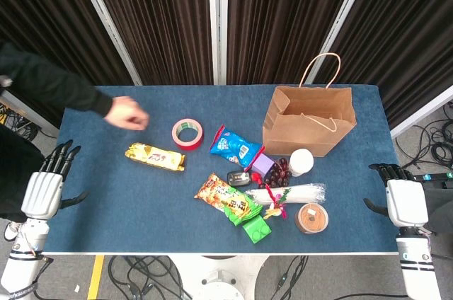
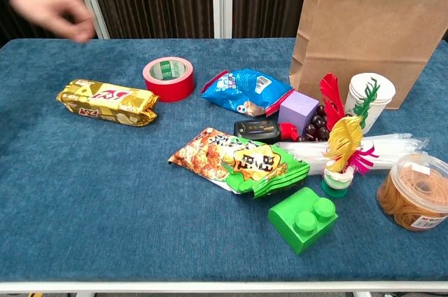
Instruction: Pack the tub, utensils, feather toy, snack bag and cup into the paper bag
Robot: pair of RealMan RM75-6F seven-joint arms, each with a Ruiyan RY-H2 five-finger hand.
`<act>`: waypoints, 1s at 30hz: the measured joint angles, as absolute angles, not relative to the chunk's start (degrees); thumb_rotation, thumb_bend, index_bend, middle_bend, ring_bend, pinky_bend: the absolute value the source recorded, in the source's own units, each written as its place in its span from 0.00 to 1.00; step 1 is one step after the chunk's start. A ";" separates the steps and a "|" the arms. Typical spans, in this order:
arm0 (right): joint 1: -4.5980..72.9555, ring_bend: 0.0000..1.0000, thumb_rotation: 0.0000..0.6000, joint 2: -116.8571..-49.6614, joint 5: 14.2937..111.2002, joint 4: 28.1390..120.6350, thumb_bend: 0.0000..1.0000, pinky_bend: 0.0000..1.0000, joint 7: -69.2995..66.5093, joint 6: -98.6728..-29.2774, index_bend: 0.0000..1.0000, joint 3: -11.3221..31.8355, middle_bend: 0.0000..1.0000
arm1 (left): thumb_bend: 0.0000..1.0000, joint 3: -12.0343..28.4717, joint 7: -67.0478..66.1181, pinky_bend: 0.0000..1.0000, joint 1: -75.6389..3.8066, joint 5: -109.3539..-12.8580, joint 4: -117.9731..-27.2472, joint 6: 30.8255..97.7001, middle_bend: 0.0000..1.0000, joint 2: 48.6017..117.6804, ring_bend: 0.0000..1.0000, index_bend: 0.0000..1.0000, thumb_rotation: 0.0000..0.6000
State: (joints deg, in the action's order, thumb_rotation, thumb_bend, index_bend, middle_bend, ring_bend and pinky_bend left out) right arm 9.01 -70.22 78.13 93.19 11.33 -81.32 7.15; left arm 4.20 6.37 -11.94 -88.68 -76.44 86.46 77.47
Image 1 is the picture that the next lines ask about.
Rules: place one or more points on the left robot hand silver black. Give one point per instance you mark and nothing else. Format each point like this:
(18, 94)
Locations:
(42, 194)

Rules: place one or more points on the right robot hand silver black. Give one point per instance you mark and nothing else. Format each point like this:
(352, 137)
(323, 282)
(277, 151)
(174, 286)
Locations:
(407, 204)

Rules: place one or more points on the person bare hand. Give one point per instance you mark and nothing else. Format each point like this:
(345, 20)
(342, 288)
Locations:
(125, 114)

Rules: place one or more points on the brown round tin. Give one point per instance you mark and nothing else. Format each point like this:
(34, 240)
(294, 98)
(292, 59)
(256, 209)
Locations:
(311, 218)

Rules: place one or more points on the clear noodle packet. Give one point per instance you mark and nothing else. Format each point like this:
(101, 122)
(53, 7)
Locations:
(308, 192)

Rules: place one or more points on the colourful feather shuttlecock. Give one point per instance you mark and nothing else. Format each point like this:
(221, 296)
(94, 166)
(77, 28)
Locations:
(279, 209)

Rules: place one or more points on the orange green snack bag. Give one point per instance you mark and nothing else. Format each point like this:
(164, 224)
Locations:
(226, 201)

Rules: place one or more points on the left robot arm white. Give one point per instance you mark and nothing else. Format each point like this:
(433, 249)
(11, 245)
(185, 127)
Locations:
(24, 247)

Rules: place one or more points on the person black sleeve forearm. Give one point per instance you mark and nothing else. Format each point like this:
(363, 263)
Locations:
(46, 80)

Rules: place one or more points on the blue snack bag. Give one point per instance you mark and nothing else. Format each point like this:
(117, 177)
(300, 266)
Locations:
(233, 146)

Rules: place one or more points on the brown paper bag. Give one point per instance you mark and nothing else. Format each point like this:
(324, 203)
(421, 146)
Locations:
(301, 137)

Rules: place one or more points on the person black trousers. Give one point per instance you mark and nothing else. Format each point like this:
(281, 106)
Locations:
(17, 172)

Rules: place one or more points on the person grey trousers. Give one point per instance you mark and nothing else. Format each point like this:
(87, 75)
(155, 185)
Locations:
(440, 208)

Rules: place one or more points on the white shoe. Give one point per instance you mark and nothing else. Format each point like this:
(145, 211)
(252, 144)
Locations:
(10, 231)

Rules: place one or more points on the gold biscuit packet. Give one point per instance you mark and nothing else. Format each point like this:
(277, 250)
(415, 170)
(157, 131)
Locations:
(155, 156)

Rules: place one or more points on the red tape roll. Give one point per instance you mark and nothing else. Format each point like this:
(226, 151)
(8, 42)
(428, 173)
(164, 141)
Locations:
(178, 141)

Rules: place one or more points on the yellow floor tape strip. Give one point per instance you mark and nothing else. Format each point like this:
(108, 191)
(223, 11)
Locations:
(95, 277)

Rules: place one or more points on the dark pleated curtain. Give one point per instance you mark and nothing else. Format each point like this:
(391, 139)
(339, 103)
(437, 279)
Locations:
(407, 13)
(276, 13)
(159, 13)
(53, 13)

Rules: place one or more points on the white paper cup stack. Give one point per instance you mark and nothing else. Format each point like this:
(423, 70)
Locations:
(301, 160)

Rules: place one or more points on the dark red grape bunch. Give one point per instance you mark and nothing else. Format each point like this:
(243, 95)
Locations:
(279, 176)

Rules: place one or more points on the purple foam block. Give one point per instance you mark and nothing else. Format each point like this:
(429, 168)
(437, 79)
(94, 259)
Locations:
(262, 165)

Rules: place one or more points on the green toy brick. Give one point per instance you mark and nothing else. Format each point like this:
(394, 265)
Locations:
(256, 231)

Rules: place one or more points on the white partition post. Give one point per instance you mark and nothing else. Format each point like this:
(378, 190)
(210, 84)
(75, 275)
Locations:
(217, 13)
(102, 13)
(421, 114)
(46, 126)
(343, 13)

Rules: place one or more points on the white table pedestal base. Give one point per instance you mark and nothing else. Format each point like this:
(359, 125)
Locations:
(219, 278)

